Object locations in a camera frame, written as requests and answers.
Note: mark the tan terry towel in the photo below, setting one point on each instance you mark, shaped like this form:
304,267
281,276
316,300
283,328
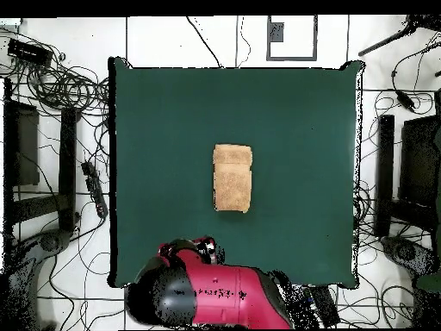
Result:
232,182

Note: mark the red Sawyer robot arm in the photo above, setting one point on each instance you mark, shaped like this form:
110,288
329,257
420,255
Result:
220,293

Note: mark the black flat power strip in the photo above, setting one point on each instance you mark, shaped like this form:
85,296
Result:
325,305

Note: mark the dark green table cloth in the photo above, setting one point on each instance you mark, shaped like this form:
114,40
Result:
165,138

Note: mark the grey stand base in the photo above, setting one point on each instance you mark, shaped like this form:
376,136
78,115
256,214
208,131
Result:
403,251
48,243

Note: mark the black power adapter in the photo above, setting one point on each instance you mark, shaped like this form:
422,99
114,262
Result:
406,100

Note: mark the black tripod leg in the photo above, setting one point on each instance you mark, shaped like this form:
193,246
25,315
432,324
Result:
386,42

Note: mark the black electronics box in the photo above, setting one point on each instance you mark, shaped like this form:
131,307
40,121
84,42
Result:
29,51

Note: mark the grey square floor frame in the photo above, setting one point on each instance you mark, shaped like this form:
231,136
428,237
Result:
268,41

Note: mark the black stand frame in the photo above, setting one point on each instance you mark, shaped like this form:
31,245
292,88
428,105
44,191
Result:
67,165
385,172

